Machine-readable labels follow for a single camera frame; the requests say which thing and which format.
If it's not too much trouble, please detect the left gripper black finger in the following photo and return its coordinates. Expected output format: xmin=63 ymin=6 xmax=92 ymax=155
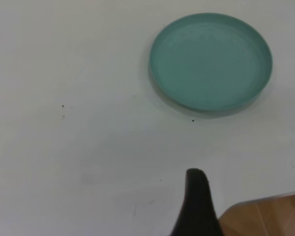
xmin=169 ymin=168 xmax=224 ymax=236

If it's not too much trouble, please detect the green plate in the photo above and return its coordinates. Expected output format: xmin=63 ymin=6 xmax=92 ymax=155
xmin=148 ymin=12 xmax=273 ymax=119

